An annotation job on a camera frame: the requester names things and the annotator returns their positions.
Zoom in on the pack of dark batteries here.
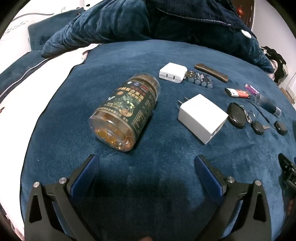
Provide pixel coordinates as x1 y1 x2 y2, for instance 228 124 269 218
187 70 213 90

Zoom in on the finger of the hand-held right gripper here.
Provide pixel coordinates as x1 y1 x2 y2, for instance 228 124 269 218
278 153 296 197

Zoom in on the dark wooden door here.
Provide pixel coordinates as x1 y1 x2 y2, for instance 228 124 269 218
233 0 256 30

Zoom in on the white bed sheet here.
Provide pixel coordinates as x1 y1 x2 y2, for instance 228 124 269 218
0 43 97 241

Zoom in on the dark tube with clear cap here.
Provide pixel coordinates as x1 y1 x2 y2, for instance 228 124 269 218
254 94 282 117

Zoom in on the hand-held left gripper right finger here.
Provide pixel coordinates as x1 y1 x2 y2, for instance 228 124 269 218
194 155 272 241

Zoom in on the clear bottle of amber capsules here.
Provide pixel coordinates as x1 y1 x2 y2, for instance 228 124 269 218
88 72 161 152

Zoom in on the white cube wall charger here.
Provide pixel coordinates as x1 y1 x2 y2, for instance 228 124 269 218
177 93 229 145

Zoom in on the pile of clothes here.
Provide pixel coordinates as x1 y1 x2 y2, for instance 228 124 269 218
261 46 289 84

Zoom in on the flat white wall charger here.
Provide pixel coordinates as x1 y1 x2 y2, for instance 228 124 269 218
159 62 193 84

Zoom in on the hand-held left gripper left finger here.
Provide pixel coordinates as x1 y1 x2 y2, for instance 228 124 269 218
24 154 100 241

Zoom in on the brown wooden comb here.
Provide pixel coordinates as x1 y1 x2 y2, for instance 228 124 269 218
194 64 229 82

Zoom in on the dark blue bedcover white piping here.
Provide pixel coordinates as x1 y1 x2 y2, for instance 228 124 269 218
0 50 50 99

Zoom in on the dark blue pillow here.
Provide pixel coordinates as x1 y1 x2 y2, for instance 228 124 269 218
27 7 85 51

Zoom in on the purple tube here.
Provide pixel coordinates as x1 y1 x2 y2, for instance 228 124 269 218
245 83 259 96

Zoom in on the red and white lighter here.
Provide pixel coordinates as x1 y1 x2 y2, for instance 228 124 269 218
224 88 251 99

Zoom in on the small black key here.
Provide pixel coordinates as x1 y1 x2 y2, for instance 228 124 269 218
251 120 270 135

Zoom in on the white printed pillow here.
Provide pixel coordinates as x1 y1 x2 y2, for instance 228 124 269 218
0 0 102 75

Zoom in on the silver key ring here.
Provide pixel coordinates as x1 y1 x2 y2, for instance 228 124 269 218
240 105 256 124

